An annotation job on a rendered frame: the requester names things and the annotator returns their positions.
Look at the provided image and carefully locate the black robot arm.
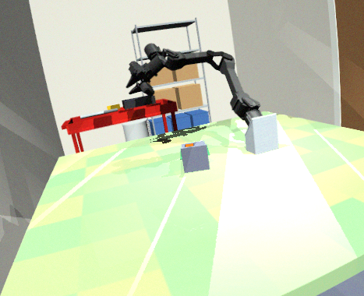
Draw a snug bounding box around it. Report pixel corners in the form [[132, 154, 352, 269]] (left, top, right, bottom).
[[129, 43, 263, 126]]

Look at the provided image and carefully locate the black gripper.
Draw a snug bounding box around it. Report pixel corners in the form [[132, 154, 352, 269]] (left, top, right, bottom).
[[126, 63, 158, 97]]

